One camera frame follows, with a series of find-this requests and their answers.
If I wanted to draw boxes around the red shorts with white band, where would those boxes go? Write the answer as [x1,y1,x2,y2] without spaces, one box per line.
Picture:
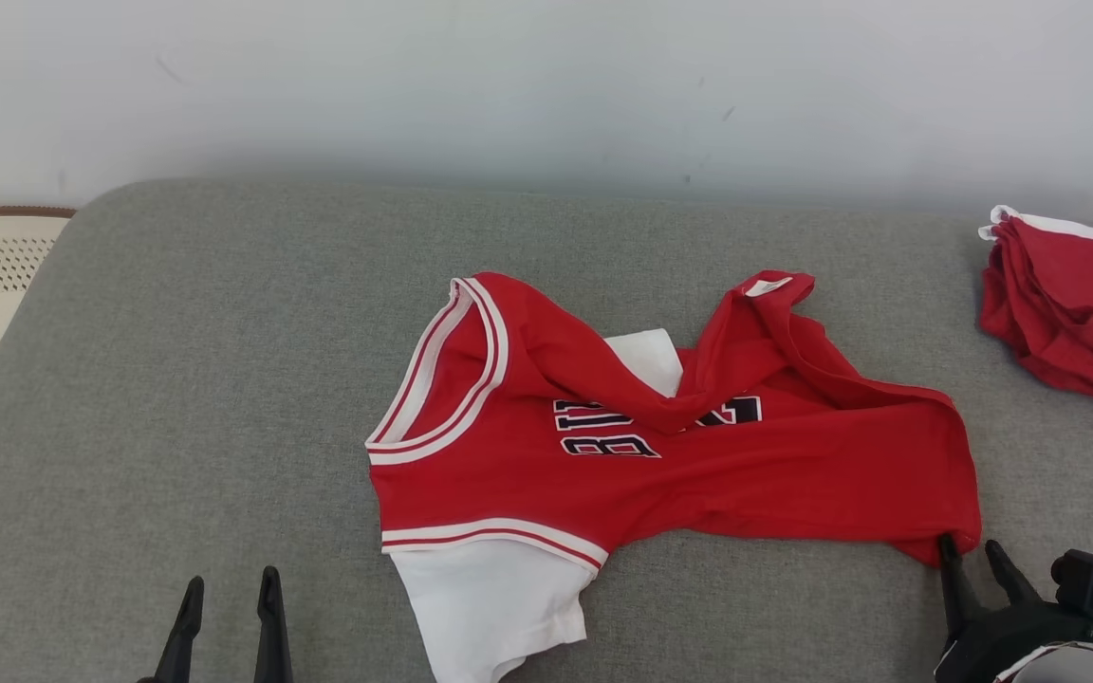
[976,204,1093,417]

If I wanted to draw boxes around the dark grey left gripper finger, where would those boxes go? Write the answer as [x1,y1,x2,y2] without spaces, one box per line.
[253,566,294,683]
[155,576,206,683]

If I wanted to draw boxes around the grey fabric sofa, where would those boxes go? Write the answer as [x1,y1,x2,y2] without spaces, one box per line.
[0,178,1093,683]

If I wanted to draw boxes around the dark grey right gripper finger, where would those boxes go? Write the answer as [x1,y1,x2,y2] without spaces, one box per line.
[984,539,1044,609]
[936,534,985,633]

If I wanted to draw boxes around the red jersey with white sleeves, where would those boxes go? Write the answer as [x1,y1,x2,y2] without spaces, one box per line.
[364,269,983,683]

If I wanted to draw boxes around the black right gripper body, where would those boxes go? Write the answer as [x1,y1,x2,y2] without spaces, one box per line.
[933,599,1093,683]

